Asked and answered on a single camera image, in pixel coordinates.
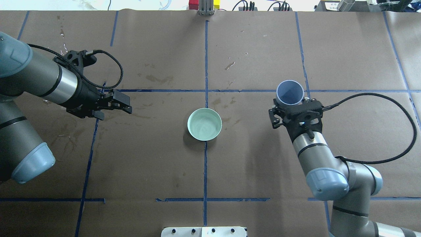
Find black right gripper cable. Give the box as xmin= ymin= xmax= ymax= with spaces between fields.
xmin=322 ymin=93 xmax=417 ymax=165

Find aluminium frame post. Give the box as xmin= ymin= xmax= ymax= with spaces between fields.
xmin=197 ymin=0 xmax=215 ymax=15

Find mint green bowl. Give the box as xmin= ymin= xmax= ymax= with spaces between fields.
xmin=187 ymin=108 xmax=223 ymax=141

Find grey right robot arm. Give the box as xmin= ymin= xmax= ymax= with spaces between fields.
xmin=268 ymin=93 xmax=420 ymax=237

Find small steel cup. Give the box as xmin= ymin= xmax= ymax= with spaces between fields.
xmin=336 ymin=0 xmax=355 ymax=12

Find light blue plastic cup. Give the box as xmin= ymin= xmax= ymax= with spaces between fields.
xmin=275 ymin=80 xmax=304 ymax=107

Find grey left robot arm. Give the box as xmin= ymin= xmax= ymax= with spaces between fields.
xmin=0 ymin=32 xmax=133 ymax=184

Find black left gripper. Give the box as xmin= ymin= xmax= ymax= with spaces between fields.
xmin=65 ymin=79 xmax=133 ymax=120

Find red blue yellow blocks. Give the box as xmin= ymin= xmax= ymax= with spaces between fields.
xmin=188 ymin=0 xmax=221 ymax=11

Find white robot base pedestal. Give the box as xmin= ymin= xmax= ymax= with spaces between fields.
xmin=161 ymin=226 xmax=248 ymax=237

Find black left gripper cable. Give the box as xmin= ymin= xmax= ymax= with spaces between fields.
xmin=26 ymin=43 xmax=124 ymax=90

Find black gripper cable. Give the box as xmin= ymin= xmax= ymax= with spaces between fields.
xmin=322 ymin=93 xmax=417 ymax=165
xmin=26 ymin=43 xmax=124 ymax=90

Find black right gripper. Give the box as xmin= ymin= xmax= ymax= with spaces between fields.
xmin=268 ymin=98 xmax=324 ymax=142

